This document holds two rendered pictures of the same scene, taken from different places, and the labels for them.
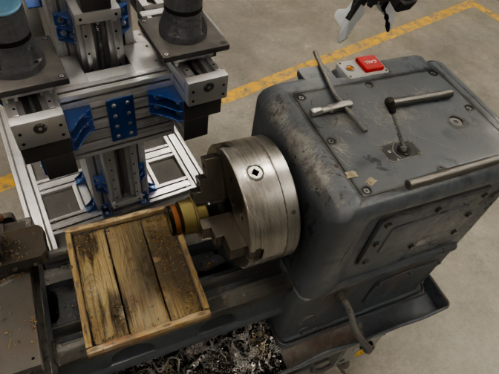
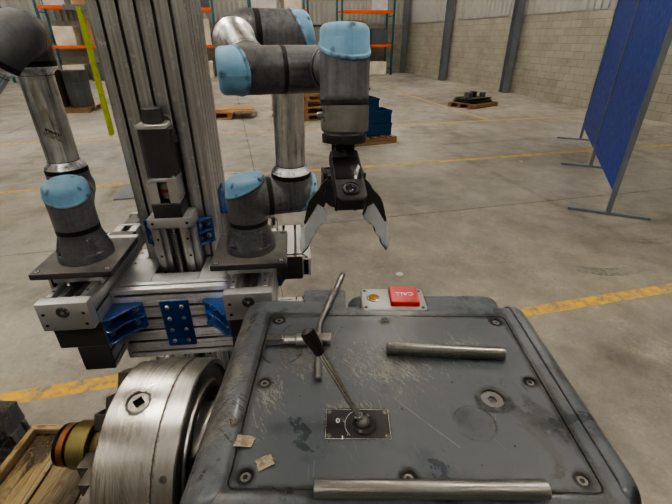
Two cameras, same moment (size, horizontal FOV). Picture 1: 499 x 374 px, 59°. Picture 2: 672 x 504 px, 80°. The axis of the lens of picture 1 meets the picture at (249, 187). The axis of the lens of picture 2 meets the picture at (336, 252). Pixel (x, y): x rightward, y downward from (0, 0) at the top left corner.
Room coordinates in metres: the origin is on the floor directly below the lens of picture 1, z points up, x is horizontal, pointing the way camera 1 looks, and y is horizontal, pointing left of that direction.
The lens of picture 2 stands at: (0.43, -0.50, 1.74)
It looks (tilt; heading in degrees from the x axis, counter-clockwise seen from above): 28 degrees down; 31
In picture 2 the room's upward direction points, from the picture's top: straight up
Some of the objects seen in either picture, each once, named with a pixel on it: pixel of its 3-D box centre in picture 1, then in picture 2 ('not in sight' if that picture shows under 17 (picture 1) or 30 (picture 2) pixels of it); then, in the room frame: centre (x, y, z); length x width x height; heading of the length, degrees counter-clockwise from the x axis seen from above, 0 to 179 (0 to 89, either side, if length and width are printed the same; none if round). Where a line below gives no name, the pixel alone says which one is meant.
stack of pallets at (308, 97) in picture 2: not in sight; (300, 102); (8.74, 5.41, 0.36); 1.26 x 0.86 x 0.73; 146
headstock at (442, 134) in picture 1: (371, 168); (385, 445); (0.90, -0.33, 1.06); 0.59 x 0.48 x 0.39; 120
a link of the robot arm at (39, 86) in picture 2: not in sight; (50, 119); (1.03, 0.81, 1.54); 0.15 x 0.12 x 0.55; 58
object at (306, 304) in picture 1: (319, 273); not in sight; (0.90, -0.33, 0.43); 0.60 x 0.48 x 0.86; 120
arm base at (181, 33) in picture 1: (183, 17); (249, 232); (1.25, 0.29, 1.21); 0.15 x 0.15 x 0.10
